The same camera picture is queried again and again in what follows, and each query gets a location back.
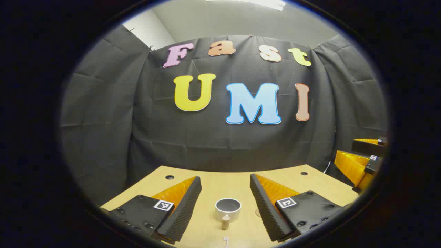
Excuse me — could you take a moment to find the white ceiling light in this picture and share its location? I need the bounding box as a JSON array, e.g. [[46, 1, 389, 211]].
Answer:
[[206, 0, 286, 10]]

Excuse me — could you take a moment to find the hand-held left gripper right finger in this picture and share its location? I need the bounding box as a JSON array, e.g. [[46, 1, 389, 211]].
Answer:
[[250, 173, 352, 242]]

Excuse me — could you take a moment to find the white cup with wooden handle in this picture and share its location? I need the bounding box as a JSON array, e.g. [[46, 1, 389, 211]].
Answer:
[[215, 198, 242, 230]]

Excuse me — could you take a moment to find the wooden desktop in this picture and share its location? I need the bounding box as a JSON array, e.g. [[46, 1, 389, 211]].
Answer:
[[100, 165, 359, 248]]

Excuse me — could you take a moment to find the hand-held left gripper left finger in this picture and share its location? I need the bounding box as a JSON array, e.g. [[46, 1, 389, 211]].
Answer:
[[100, 176, 202, 245]]

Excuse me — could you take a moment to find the black backdrop cloth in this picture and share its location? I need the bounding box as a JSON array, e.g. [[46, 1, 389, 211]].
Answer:
[[60, 24, 390, 207]]

